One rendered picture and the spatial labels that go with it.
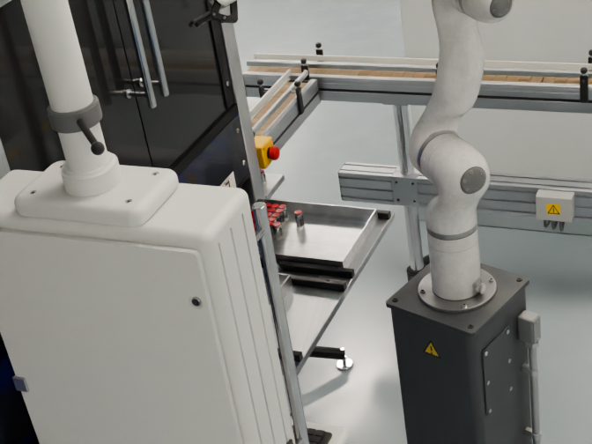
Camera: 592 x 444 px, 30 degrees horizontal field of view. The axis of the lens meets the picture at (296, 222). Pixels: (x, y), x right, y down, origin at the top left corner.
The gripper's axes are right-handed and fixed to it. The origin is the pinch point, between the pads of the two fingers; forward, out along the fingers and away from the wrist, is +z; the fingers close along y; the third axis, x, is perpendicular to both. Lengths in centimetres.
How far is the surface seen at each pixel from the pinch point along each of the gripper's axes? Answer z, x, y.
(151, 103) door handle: 4.2, 44.6, 9.8
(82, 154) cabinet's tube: 34.4, -17.3, 16.2
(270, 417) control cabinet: 29, -1, 74
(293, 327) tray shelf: 2, 55, 72
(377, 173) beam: -81, 163, 62
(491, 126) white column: -140, 184, 73
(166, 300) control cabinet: 36, -17, 44
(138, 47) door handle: 1.7, 37.4, -1.5
